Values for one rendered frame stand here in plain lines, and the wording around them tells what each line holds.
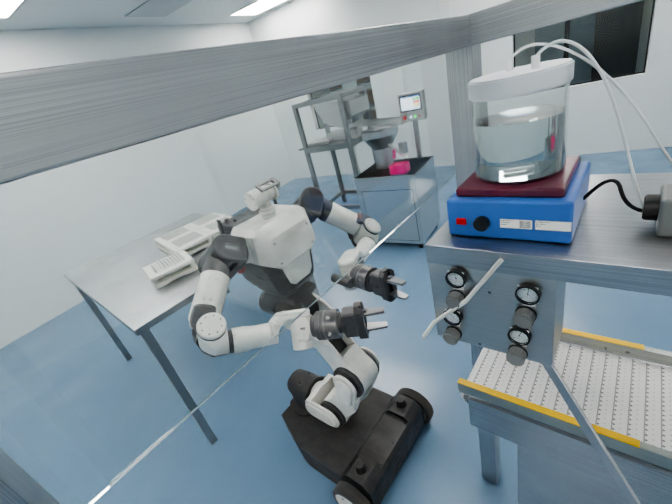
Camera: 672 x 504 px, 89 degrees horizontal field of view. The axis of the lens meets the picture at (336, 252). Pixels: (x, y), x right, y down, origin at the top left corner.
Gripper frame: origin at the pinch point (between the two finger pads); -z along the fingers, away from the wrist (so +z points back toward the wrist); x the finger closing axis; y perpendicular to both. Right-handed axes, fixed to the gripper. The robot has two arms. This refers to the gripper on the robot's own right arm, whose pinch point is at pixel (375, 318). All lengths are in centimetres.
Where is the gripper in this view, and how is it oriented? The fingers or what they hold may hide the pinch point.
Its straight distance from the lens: 102.9
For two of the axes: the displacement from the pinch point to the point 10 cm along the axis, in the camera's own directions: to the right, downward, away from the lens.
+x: 2.4, 8.7, 4.4
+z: -9.7, 1.6, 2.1
